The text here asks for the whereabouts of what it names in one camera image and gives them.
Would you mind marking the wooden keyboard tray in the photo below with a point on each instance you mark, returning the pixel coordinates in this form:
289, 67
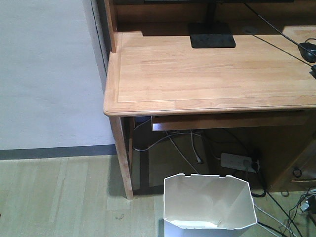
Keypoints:
230, 120

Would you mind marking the black monitor stand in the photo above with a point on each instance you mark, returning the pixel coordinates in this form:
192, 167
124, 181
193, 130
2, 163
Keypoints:
211, 33

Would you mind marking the white power strip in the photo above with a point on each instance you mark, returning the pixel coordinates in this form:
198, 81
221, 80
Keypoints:
238, 162

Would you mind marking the white plastic trash bin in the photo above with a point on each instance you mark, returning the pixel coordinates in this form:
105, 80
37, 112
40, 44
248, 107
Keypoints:
207, 206

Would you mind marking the black computer mouse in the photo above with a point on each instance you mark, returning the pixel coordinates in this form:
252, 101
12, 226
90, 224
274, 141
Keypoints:
308, 51

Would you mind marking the light wooden desk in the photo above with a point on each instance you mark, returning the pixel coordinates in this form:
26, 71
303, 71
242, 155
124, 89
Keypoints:
154, 71

